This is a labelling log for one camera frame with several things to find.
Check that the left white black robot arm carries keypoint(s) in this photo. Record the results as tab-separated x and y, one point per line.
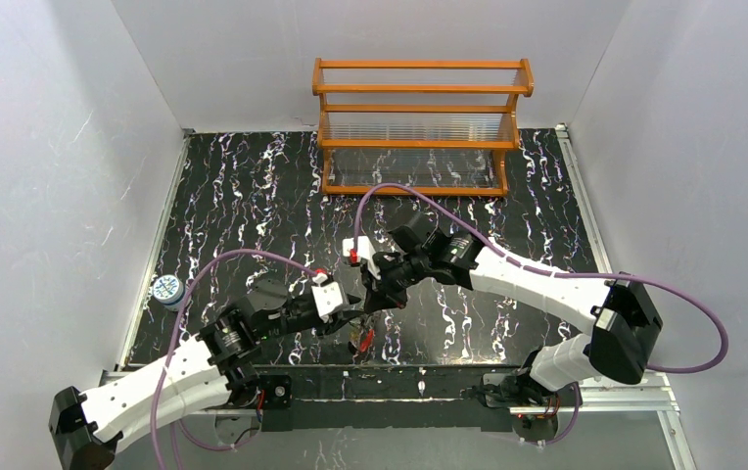
210	369

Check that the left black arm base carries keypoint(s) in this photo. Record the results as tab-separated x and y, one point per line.
266	391

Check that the orange wooden shelf rack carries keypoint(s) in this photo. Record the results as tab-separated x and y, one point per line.
407	107

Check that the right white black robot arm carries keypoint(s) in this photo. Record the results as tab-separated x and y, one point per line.
617	322

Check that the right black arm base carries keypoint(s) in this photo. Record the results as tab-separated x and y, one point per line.
549	415

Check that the metal keyring with red handle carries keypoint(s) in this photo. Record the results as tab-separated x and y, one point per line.
362	333

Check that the small blue white jar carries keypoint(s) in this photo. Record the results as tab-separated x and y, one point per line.
169	291

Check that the aluminium front rail frame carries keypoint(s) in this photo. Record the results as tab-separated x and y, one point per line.
418	417

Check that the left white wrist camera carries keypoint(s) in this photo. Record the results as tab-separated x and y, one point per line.
328	294

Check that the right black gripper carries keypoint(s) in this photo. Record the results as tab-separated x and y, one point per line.
386	279

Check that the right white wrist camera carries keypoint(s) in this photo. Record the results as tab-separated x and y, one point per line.
359	252

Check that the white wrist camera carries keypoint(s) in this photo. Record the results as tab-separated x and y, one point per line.
328	294
359	252

